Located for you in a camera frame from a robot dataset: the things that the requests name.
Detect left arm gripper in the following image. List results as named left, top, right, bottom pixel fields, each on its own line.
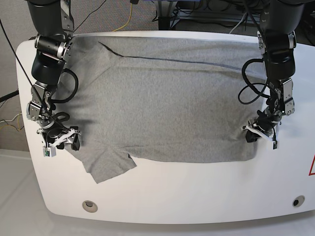
left=242, top=110, right=281, bottom=143

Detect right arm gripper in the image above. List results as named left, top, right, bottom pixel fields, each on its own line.
left=37, top=126, right=81, bottom=151

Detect grey T-shirt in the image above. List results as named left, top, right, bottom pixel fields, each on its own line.
left=59, top=37, right=262, bottom=183

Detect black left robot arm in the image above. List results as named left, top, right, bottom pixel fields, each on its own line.
left=241, top=0, right=308, bottom=146

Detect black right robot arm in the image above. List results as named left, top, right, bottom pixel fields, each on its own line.
left=27, top=0, right=80, bottom=156

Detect red triangle warning sticker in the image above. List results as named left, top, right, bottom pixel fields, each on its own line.
left=309, top=156, right=315, bottom=176

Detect black rod at left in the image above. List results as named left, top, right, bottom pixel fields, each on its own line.
left=0, top=90, right=19, bottom=103

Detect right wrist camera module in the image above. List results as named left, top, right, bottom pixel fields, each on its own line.
left=42, top=146, right=56, bottom=157

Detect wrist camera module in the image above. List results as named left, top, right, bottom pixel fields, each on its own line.
left=42, top=146, right=56, bottom=157
left=272, top=141, right=278, bottom=150

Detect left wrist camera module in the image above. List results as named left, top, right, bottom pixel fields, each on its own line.
left=272, top=141, right=278, bottom=150

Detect white and yellow floor cables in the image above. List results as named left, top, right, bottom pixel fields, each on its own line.
left=0, top=112, right=24, bottom=132

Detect left table cable grommet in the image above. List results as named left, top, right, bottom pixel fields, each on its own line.
left=82, top=200, right=98, bottom=213

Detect table cable grommet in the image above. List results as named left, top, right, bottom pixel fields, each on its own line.
left=292, top=195, right=305, bottom=207
left=82, top=200, right=98, bottom=213

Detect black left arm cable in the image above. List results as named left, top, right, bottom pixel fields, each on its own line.
left=51, top=68, right=80, bottom=104

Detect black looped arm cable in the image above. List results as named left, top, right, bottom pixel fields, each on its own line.
left=238, top=58, right=271, bottom=105

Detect right table cable grommet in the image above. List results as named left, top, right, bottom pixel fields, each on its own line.
left=292, top=195, right=305, bottom=207

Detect aluminium frame rail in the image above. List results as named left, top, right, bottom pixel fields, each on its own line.
left=178, top=11, right=253, bottom=28

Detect white cable near frame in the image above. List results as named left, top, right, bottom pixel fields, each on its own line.
left=228, top=12, right=249, bottom=35

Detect yellow cable on floor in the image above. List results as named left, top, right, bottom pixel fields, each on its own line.
left=112, top=4, right=133, bottom=32

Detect black table leg post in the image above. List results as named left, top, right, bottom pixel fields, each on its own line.
left=155, top=0, right=171, bottom=31

